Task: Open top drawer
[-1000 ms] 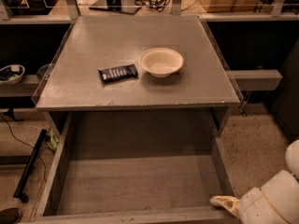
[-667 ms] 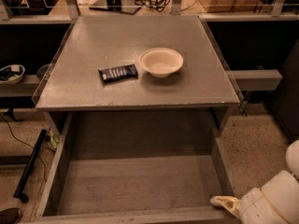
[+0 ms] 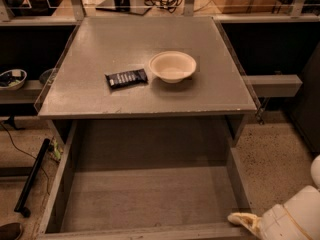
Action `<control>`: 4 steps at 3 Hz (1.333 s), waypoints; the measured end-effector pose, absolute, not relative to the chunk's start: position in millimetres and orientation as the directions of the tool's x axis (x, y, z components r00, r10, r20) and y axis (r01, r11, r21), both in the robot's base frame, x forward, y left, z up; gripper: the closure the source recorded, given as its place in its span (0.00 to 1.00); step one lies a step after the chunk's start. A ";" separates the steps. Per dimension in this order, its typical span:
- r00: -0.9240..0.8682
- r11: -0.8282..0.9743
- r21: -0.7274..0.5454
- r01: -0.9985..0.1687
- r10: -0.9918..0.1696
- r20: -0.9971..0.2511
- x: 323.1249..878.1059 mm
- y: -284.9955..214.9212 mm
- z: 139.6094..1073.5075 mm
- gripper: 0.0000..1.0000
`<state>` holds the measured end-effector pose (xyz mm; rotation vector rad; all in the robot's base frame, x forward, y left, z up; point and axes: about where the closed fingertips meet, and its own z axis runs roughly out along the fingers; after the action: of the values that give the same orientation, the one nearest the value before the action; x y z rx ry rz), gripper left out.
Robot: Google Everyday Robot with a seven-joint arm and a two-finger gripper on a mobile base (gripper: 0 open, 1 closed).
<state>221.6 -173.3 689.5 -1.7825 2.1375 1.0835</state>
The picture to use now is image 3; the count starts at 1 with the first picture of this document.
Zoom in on dark bowl on shelf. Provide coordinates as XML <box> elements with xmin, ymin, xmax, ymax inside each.
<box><xmin>39</xmin><ymin>68</ymin><xmax>58</xmax><ymax>85</ymax></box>

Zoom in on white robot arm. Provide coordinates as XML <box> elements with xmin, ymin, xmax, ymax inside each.
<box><xmin>227</xmin><ymin>156</ymin><xmax>320</xmax><ymax>240</ymax></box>

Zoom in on grey top drawer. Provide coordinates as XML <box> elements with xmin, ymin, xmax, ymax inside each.
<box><xmin>37</xmin><ymin>117</ymin><xmax>253</xmax><ymax>240</ymax></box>

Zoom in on green object on floor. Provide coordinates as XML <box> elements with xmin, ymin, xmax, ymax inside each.
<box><xmin>49</xmin><ymin>145</ymin><xmax>62</xmax><ymax>162</ymax></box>

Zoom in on dark shoe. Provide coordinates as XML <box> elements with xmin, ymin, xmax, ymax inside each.
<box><xmin>0</xmin><ymin>223</ymin><xmax>23</xmax><ymax>240</ymax></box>

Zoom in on black bar on floor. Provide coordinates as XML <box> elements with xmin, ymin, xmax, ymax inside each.
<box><xmin>14</xmin><ymin>138</ymin><xmax>50</xmax><ymax>218</ymax></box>

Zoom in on black floor cable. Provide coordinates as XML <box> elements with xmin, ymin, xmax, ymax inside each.
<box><xmin>0</xmin><ymin>122</ymin><xmax>51</xmax><ymax>198</ymax></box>

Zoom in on black snack bar wrapper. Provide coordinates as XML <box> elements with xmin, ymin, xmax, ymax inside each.
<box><xmin>105</xmin><ymin>69</ymin><xmax>148</xmax><ymax>89</ymax></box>

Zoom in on white paper bowl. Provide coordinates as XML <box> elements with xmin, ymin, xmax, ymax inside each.
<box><xmin>148</xmin><ymin>51</ymin><xmax>197</xmax><ymax>83</ymax></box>

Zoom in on grey drawer cabinet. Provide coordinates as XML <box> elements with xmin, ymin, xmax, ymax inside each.
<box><xmin>38</xmin><ymin>16</ymin><xmax>256</xmax><ymax>134</ymax></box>

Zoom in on black monitor stand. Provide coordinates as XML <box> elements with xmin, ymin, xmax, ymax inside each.
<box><xmin>95</xmin><ymin>0</ymin><xmax>151</xmax><ymax>16</ymax></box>

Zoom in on white bowl with items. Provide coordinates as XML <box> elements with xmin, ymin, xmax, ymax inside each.
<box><xmin>0</xmin><ymin>69</ymin><xmax>27</xmax><ymax>91</ymax></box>

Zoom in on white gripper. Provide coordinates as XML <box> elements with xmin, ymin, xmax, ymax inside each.
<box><xmin>227</xmin><ymin>204</ymin><xmax>302</xmax><ymax>240</ymax></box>

